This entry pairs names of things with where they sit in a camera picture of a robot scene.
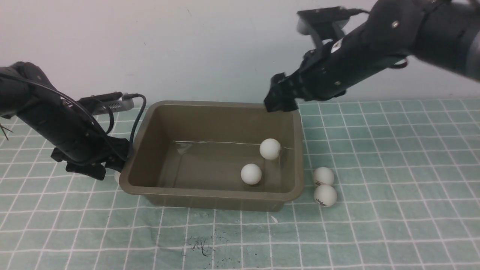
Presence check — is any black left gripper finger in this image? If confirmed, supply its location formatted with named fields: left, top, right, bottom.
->
left=264, top=72, right=300, bottom=113

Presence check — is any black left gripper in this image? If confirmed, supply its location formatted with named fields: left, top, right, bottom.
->
left=50, top=127, right=130, bottom=180

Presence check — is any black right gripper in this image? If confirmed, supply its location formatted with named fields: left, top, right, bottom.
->
left=295, top=22, right=398, bottom=101

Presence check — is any white ping-pong ball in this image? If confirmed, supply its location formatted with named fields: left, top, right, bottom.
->
left=312, top=167, right=335, bottom=186
left=313, top=184, right=338, bottom=207
left=114, top=171, right=121, bottom=184
left=259, top=138, right=281, bottom=160
left=240, top=163, right=262, bottom=186

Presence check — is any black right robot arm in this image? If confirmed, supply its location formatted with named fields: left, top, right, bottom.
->
left=268, top=0, right=479, bottom=101

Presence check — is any brown plastic bin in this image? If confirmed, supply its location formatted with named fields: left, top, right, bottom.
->
left=119, top=101, right=305, bottom=212

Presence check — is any green checkered tablecloth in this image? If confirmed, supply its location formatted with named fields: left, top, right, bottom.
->
left=0, top=99, right=480, bottom=270

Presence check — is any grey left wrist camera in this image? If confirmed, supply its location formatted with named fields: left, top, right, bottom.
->
left=77, top=92, right=134, bottom=115

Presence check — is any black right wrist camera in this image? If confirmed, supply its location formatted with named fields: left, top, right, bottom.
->
left=296, top=6, right=370, bottom=49

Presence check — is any black camera cable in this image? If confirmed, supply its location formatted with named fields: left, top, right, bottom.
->
left=0, top=71, right=147, bottom=165

